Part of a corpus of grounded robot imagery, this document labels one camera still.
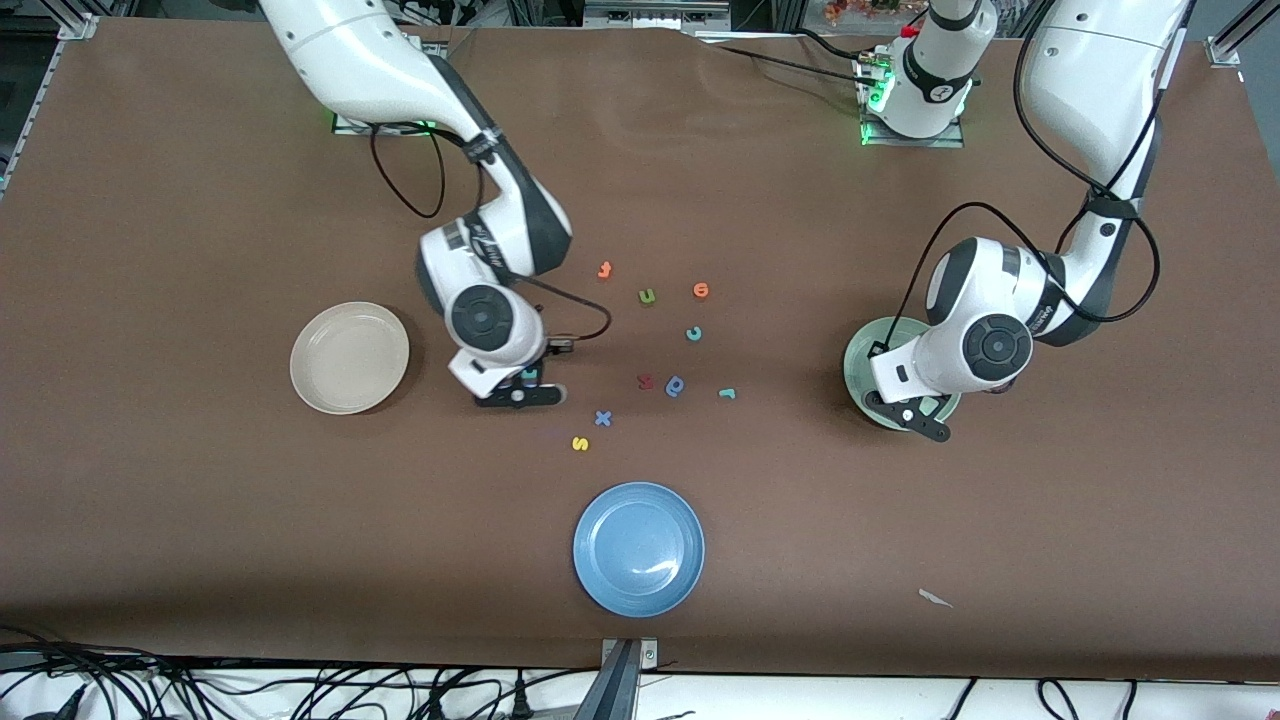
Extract beige brown plate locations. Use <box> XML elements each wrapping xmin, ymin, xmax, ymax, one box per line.
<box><xmin>290</xmin><ymin>302</ymin><xmax>411</xmax><ymax>415</ymax></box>

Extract blue plate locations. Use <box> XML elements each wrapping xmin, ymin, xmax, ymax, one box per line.
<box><xmin>573</xmin><ymin>482</ymin><xmax>706</xmax><ymax>618</ymax></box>

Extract pale green plate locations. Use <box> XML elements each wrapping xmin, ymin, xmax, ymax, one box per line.
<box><xmin>843</xmin><ymin>317</ymin><xmax>964</xmax><ymax>432</ymax></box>

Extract grey aluminium beam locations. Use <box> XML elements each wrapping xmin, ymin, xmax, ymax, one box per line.
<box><xmin>573</xmin><ymin>640</ymin><xmax>641</xmax><ymax>720</ymax></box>

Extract brown paper table cover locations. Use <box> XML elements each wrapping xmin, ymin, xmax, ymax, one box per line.
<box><xmin>0</xmin><ymin>15</ymin><xmax>1280</xmax><ymax>683</ymax></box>

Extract orange artificial flowers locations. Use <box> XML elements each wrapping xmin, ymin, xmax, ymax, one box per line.
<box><xmin>825</xmin><ymin>0</ymin><xmax>906</xmax><ymax>23</ymax></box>

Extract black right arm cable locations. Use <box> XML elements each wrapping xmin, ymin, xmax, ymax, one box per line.
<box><xmin>370</xmin><ymin>120</ymin><xmax>613</xmax><ymax>351</ymax></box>

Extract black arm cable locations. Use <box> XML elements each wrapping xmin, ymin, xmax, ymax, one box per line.
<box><xmin>880</xmin><ymin>0</ymin><xmax>1196</xmax><ymax>353</ymax></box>
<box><xmin>370</xmin><ymin>120</ymin><xmax>613</xmax><ymax>351</ymax></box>

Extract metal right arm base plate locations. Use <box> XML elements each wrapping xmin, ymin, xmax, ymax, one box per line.
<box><xmin>333</xmin><ymin>40</ymin><xmax>446</xmax><ymax>136</ymax></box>

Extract aluminium frame profile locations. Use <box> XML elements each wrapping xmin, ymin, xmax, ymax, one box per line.
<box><xmin>583</xmin><ymin>0</ymin><xmax>733</xmax><ymax>29</ymax></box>

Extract long black table cable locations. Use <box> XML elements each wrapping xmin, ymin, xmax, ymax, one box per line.
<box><xmin>700</xmin><ymin>40</ymin><xmax>881</xmax><ymax>86</ymax></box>

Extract short black table cable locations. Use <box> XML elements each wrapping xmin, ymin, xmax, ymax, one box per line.
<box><xmin>795</xmin><ymin>28</ymin><xmax>876</xmax><ymax>61</ymax></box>

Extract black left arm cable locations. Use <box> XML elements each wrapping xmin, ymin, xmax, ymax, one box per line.
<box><xmin>880</xmin><ymin>0</ymin><xmax>1196</xmax><ymax>353</ymax></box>

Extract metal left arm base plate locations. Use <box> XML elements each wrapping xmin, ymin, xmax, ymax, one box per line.
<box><xmin>856</xmin><ymin>50</ymin><xmax>967</xmax><ymax>149</ymax></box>

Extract tangled black cables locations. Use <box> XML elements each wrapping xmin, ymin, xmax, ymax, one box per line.
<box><xmin>0</xmin><ymin>625</ymin><xmax>601</xmax><ymax>720</ymax></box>

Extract aluminium table rail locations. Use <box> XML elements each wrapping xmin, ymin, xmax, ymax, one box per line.
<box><xmin>0</xmin><ymin>35</ymin><xmax>71</xmax><ymax>201</ymax></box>

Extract looped black cable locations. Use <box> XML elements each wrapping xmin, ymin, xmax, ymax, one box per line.
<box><xmin>1036</xmin><ymin>678</ymin><xmax>1083</xmax><ymax>720</ymax></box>

